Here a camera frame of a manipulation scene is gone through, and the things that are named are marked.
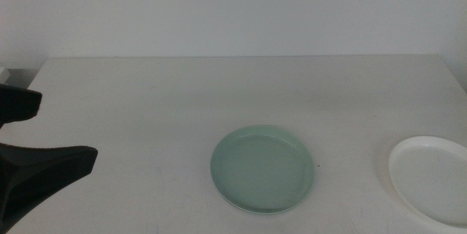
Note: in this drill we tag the white shallow bowl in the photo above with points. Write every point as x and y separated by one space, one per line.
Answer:
432 179

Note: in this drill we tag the green shallow bowl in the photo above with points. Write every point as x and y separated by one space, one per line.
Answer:
262 168

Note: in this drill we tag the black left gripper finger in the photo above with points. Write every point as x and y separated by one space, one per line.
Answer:
18 104
33 175

